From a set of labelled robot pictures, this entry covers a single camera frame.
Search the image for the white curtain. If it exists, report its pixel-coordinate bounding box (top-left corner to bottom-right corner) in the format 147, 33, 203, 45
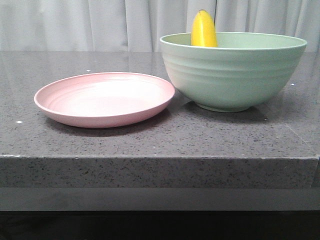
0, 0, 320, 52

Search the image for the green bowl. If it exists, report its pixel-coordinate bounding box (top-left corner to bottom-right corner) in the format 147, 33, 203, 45
160, 32, 307, 113

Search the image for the pink plate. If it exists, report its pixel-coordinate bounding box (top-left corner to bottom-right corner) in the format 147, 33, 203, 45
34, 72, 175, 128

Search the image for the yellow banana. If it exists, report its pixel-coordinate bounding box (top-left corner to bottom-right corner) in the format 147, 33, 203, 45
190, 9, 218, 47

